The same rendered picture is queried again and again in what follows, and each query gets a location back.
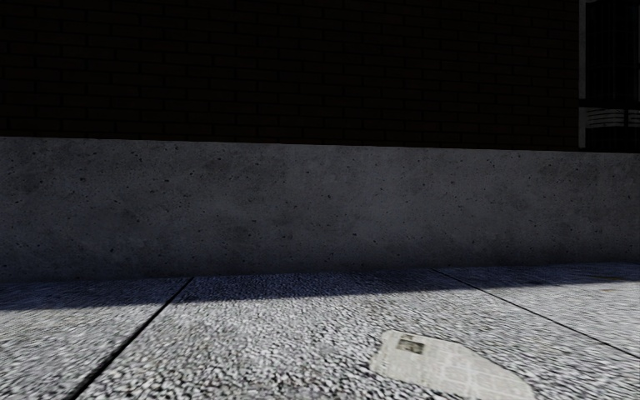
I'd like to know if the dark brick building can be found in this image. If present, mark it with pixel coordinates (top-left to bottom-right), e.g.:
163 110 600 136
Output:
0 0 640 285

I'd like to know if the newspaper sheet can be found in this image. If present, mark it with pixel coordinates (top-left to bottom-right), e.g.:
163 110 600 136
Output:
368 329 537 400

